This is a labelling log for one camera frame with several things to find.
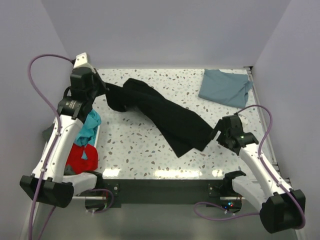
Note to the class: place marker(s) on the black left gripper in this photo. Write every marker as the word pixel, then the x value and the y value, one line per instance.
pixel 97 83

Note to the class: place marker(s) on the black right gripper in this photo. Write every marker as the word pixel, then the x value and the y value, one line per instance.
pixel 221 130

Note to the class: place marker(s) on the black t-shirt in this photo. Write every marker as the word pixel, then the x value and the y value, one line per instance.
pixel 182 128

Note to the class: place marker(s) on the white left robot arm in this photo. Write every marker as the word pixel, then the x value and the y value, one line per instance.
pixel 47 183

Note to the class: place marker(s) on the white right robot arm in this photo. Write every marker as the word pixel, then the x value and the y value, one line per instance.
pixel 279 206

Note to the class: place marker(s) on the folded grey-blue t-shirt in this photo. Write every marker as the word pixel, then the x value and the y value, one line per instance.
pixel 229 89

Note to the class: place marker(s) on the turquoise t-shirt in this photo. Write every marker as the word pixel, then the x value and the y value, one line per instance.
pixel 89 131

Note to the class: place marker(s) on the red t-shirt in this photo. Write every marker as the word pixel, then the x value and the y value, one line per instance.
pixel 82 158

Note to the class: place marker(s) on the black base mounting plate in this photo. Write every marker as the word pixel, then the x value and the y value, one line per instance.
pixel 164 191

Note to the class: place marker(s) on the dark grey t-shirt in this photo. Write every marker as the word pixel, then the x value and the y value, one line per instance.
pixel 46 134

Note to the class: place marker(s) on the white laundry basket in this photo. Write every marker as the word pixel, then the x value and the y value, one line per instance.
pixel 97 135

